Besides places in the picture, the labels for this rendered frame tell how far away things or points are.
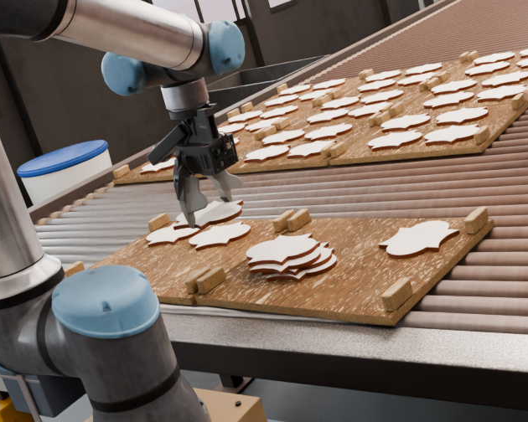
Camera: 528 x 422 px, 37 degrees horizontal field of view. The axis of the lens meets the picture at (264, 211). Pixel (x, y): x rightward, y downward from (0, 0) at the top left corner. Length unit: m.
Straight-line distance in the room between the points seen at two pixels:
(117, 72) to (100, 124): 4.57
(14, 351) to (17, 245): 0.13
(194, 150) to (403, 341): 0.48
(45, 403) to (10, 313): 0.69
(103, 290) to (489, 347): 0.49
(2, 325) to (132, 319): 0.18
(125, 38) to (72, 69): 4.69
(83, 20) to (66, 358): 0.40
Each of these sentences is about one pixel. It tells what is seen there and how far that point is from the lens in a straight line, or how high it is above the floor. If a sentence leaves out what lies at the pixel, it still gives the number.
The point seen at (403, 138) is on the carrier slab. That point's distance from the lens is 2.01.
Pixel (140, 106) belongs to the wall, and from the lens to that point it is 6.08.
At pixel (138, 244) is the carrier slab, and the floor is 0.94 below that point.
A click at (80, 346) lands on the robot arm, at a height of 1.10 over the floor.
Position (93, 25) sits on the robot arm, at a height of 1.43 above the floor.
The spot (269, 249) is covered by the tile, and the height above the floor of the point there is 0.97.
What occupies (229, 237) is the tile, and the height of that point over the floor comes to 0.94.
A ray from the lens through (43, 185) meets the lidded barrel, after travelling 4.80.
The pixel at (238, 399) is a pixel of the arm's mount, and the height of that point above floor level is 0.92.
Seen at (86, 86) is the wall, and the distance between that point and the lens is 5.75.
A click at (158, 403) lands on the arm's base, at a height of 1.00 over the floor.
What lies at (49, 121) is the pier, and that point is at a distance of 5.39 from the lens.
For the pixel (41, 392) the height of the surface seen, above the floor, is 0.77.
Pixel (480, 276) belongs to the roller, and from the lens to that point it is 1.25.
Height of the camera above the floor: 1.44
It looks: 17 degrees down
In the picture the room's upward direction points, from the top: 16 degrees counter-clockwise
